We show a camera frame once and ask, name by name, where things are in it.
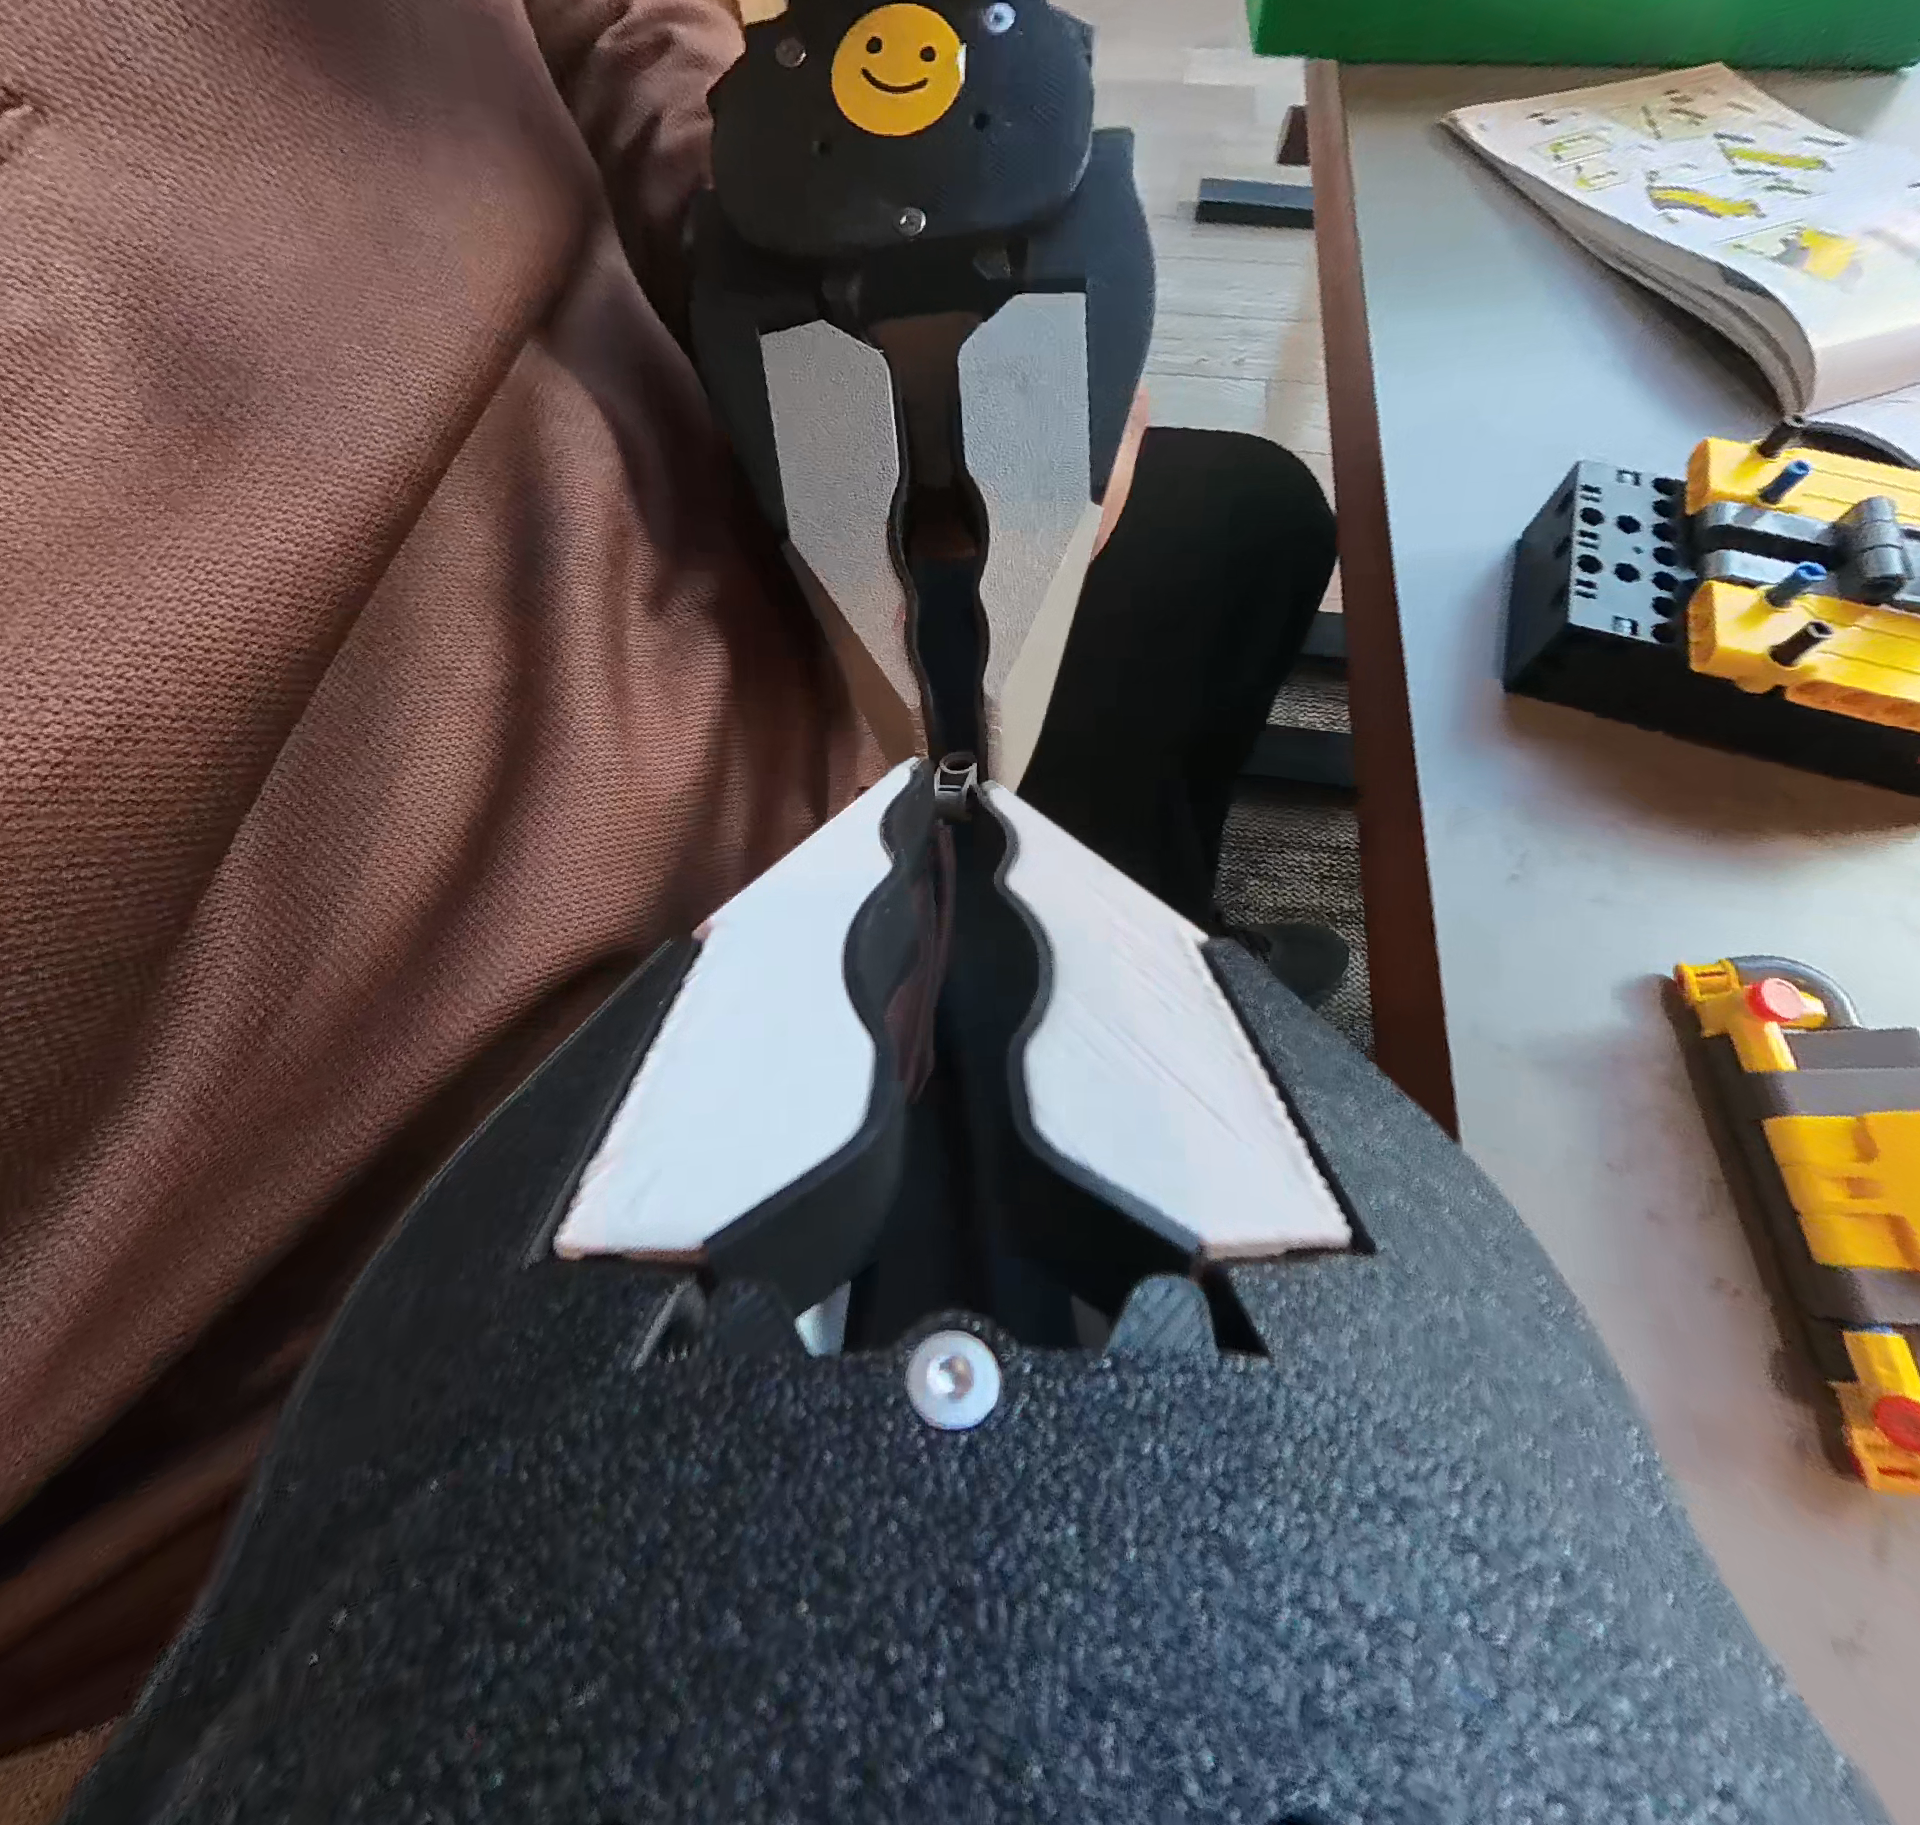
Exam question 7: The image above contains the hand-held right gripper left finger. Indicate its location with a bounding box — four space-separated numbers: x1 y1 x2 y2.
555 763 939 1265

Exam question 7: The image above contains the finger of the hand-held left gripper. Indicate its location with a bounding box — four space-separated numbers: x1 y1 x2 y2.
951 291 1108 795
764 317 935 763

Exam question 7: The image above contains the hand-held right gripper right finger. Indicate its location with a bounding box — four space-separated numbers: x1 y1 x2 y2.
966 782 1354 1265

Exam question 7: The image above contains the black yellow toy base assembly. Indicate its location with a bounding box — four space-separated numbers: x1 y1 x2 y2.
1503 412 1920 795

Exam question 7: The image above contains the person's left forearm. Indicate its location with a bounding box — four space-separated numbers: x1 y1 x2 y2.
496 0 798 404

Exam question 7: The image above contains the person's left hand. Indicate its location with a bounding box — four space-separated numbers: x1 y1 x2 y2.
886 317 980 570

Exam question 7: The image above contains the person's brown shirt torso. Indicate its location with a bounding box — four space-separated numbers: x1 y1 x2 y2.
0 0 933 1782

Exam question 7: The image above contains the yellow grey toy hood assembly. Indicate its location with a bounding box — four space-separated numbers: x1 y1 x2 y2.
1663 955 1920 1497

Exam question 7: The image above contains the open instruction booklet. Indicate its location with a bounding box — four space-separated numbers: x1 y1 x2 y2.
1443 62 1920 466

